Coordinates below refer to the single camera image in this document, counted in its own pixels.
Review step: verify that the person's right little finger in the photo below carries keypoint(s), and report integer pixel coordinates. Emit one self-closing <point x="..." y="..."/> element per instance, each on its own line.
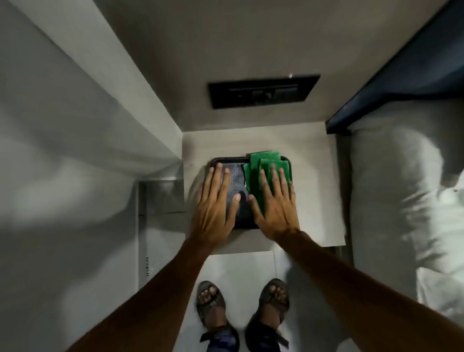
<point x="292" y="194"/>

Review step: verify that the person's left sandal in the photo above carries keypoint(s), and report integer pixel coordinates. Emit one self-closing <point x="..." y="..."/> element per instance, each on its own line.
<point x="210" y="306"/>

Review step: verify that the person's right sandal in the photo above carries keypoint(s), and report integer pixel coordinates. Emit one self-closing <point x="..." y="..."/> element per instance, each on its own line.
<point x="268" y="299"/>

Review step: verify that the grey woven cloth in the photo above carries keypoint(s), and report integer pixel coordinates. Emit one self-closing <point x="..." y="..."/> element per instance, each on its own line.
<point x="237" y="177"/>

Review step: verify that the person's left forearm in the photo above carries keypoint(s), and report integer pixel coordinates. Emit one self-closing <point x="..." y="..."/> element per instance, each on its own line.
<point x="152" y="304"/>

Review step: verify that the person's left hand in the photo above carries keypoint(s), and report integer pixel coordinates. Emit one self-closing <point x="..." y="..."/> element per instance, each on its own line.
<point x="212" y="217"/>

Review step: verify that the dark blue bed headboard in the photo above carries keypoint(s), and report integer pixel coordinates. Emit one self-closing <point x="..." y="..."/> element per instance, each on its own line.
<point x="409" y="72"/>

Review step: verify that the person's foot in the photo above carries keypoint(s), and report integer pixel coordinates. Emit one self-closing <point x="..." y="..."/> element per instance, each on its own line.
<point x="277" y="292"/>
<point x="208" y="292"/>

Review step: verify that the person's right hand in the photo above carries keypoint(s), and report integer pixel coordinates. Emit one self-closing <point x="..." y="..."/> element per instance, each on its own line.
<point x="277" y="217"/>

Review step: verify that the person's right forearm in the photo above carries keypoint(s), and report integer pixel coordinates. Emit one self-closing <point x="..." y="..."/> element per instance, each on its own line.
<point x="362" y="297"/>

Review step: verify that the person's sandal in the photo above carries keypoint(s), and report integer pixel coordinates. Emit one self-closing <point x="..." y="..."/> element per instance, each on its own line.
<point x="268" y="299"/>
<point x="210" y="306"/>

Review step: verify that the person's right foot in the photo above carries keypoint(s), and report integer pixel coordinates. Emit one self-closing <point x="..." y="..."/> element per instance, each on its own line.
<point x="277" y="292"/>

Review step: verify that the white bedsheet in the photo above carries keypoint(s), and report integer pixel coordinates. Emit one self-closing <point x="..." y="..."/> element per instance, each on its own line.
<point x="449" y="254"/>

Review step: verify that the person's left little finger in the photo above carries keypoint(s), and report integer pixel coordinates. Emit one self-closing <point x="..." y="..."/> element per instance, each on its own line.
<point x="200" y="194"/>

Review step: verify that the black wall switch panel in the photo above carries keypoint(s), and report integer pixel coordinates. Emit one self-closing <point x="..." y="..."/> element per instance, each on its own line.
<point x="263" y="90"/>

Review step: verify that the dark blue trousers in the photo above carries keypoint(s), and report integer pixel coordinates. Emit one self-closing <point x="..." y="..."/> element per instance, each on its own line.
<point x="224" y="341"/>

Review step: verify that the person's left thumb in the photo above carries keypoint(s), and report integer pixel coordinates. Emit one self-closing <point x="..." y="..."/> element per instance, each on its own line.
<point x="234" y="206"/>

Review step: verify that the person's left foot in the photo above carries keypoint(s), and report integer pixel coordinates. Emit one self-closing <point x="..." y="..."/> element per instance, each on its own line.
<point x="208" y="292"/>

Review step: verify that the black plastic tray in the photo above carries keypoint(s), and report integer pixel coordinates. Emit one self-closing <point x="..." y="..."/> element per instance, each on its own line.
<point x="246" y="219"/>

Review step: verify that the white pillow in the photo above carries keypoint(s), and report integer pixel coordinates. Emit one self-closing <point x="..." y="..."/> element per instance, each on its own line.
<point x="395" y="174"/>

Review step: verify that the person's left middle finger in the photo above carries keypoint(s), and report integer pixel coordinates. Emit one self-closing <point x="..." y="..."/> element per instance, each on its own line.
<point x="216" y="179"/>

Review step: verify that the green scouring pad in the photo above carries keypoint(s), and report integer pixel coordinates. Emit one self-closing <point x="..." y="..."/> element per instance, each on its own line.
<point x="250" y="181"/>
<point x="264" y="156"/>
<point x="281" y="166"/>

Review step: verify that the person's right middle finger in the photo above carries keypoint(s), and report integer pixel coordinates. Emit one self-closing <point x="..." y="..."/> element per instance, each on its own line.
<point x="276" y="181"/>

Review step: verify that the person's right thumb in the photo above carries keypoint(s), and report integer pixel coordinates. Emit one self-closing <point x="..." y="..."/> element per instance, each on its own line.
<point x="256" y="208"/>

